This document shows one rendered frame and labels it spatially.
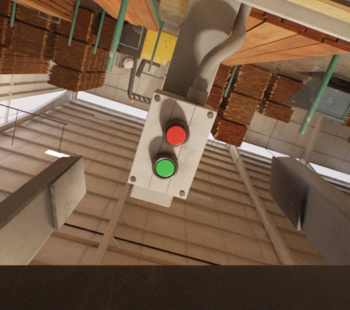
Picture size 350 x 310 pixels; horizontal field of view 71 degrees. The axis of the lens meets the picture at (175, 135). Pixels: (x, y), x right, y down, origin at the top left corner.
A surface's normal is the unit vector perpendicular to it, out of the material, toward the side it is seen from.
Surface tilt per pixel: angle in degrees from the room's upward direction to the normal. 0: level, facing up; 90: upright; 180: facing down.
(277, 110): 90
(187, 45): 90
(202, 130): 90
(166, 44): 90
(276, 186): 73
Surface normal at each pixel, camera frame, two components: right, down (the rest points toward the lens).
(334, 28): 0.00, 0.25
